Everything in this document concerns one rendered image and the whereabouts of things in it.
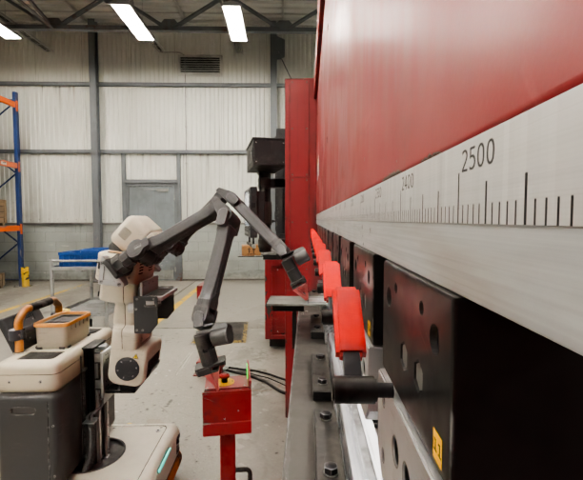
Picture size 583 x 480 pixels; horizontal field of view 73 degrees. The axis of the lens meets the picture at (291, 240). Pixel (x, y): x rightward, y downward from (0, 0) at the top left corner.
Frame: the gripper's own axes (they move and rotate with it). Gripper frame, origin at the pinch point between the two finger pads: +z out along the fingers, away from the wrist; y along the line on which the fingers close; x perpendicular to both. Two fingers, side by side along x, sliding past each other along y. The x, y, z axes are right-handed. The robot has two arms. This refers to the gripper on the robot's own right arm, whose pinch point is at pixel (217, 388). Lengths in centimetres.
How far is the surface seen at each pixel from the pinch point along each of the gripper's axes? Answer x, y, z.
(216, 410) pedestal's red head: -4.6, -1.7, 5.5
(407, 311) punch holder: -112, 28, -44
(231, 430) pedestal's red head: -4.6, 1.0, 13.2
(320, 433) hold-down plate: -52, 25, -3
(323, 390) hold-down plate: -30.4, 31.0, -1.9
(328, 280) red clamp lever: -86, 29, -42
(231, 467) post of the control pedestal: 2.9, -3.5, 29.8
